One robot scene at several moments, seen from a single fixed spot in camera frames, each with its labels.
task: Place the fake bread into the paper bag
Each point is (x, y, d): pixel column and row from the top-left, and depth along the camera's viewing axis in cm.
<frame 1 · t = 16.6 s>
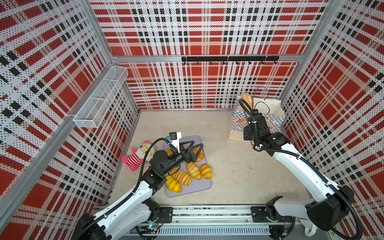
left hand: (199, 146, 69), fingers open
right hand: (251, 129, 77), fingers open
oval brown bread roll: (248, 99, 86), point 32 cm above the table
striped croissant bread: (193, 171, 86), point 5 cm above the table
small round striped bun: (206, 171, 86), point 5 cm above the table
lower ridged long bread: (181, 176, 84), point 5 cm above the table
yellow orange striped bread: (173, 184, 82), point 4 cm above the table
blue checkered paper bag: (271, 110, 91), point 24 cm above the table
pink striped plush toy: (136, 157, 90), point 7 cm above the table

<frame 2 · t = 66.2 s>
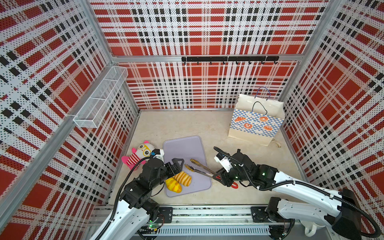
left hand: (179, 166, 74), fingers open
right hand: (216, 177, 72), fingers open
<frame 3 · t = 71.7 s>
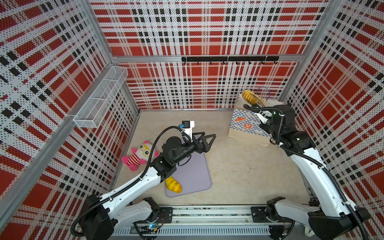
left hand: (211, 137, 67), fingers open
right hand: (273, 113, 68), fingers open
lower ridged long bread: (252, 98, 84), point 34 cm above the table
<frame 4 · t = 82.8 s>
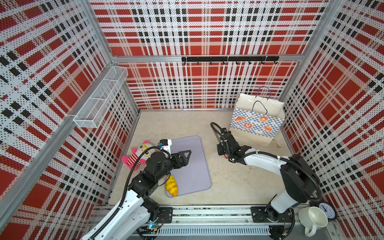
left hand: (185, 155, 74), fingers open
right hand: (221, 145, 90), fingers closed
